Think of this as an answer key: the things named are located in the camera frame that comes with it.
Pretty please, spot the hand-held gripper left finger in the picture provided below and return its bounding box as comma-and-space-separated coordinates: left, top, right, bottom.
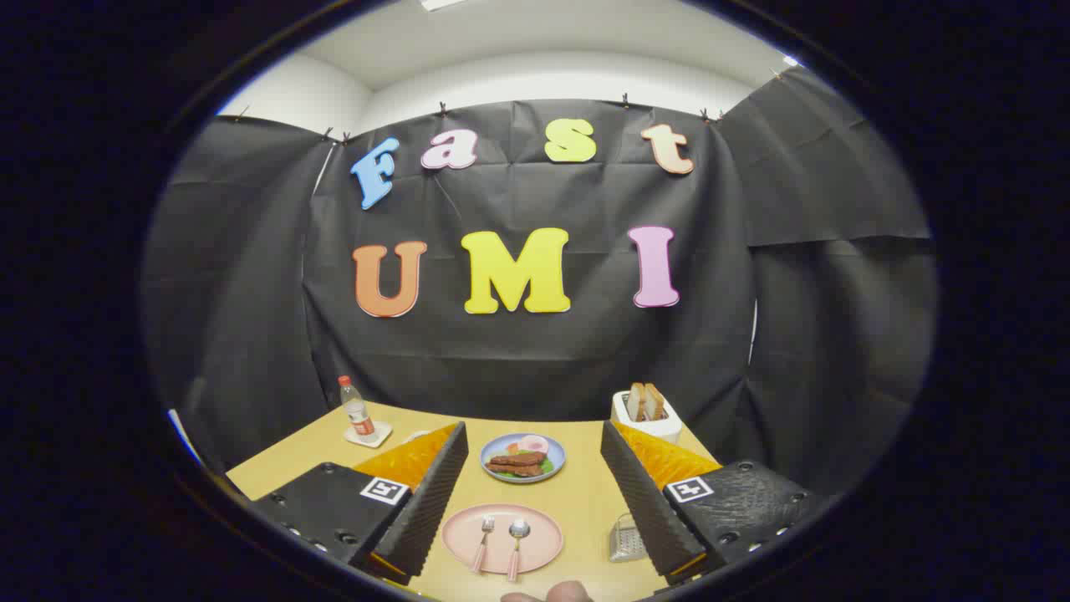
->
251, 421, 469, 586

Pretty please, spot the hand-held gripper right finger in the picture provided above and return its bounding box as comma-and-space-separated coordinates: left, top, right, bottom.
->
600, 420, 824, 586

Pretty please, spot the fork with pink handle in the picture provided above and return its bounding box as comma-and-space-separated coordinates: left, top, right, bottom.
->
471, 515, 496, 574

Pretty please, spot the spoon with pink handle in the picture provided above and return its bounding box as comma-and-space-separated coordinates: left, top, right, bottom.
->
507, 519, 531, 583

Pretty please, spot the clear glass container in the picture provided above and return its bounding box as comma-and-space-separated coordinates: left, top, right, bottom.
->
608, 513, 649, 563

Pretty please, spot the white toaster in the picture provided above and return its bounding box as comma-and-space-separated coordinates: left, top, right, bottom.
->
611, 390, 683, 444

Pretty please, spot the white square coaster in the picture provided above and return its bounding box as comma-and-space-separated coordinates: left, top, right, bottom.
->
344, 421, 393, 449

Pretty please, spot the blue plate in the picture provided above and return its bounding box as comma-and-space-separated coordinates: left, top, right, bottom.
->
479, 432, 567, 485

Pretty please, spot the pink plate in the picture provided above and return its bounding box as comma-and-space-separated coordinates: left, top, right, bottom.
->
441, 503, 564, 575

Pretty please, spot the clear water bottle red label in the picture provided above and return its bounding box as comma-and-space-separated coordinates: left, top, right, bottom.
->
339, 375, 377, 442

